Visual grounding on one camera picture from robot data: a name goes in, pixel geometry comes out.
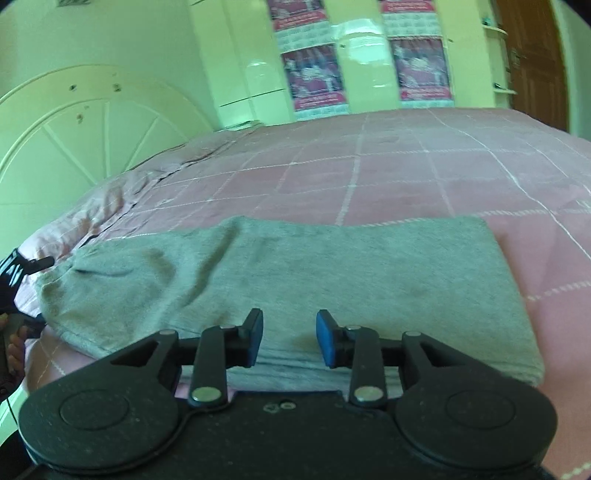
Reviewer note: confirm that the large pink pillow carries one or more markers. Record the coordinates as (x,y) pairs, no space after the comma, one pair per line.
(115,198)

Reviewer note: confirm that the person's left hand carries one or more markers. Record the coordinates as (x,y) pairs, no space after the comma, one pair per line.
(16,350)

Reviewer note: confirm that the red wall poster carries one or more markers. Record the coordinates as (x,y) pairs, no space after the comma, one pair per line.
(314,78)
(408,4)
(422,69)
(300,14)

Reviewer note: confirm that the white arched headboard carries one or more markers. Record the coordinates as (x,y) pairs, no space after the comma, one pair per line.
(83,138)

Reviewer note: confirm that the pink checked bed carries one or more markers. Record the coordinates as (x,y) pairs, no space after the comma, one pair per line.
(415,175)

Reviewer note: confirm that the brown wooden door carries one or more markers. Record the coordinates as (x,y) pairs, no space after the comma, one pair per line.
(535,60)

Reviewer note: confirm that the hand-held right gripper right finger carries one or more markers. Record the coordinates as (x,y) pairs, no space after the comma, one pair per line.
(326,340)

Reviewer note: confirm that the white corner shelf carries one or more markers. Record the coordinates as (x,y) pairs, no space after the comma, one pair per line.
(501,55)

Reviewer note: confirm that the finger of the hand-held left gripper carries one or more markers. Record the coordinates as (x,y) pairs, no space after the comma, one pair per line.
(41,263)

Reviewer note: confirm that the grey pants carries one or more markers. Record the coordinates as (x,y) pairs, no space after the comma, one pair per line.
(295,277)

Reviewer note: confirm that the white glossy wardrobe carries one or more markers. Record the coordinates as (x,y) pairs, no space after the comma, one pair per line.
(369,55)

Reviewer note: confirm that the wall decoration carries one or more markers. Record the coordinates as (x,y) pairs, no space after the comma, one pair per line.
(74,2)

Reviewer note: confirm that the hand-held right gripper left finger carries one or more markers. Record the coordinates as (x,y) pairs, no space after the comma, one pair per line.
(254,339)

